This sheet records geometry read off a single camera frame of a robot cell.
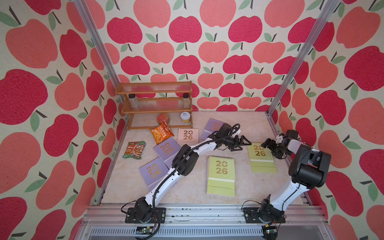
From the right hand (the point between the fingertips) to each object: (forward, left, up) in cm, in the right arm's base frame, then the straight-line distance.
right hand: (269, 151), depth 97 cm
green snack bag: (-8, +88, +2) cm, 89 cm away
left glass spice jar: (+18, +92, +22) cm, 96 cm away
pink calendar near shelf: (+7, +55, +1) cm, 55 cm away
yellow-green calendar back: (-22, +32, +4) cm, 39 cm away
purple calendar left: (-7, +67, +2) cm, 68 cm away
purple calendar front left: (-21, +73, 0) cm, 76 cm away
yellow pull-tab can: (+22, +58, +5) cm, 62 cm away
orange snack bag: (+5, +73, +5) cm, 73 cm away
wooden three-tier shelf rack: (+32, +89, +7) cm, 95 cm away
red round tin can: (+21, +76, +4) cm, 79 cm away
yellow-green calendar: (-6, +6, 0) cm, 8 cm away
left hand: (-5, +16, +6) cm, 17 cm away
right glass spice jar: (+21, +57, +22) cm, 65 cm away
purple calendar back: (+22, +37, -3) cm, 43 cm away
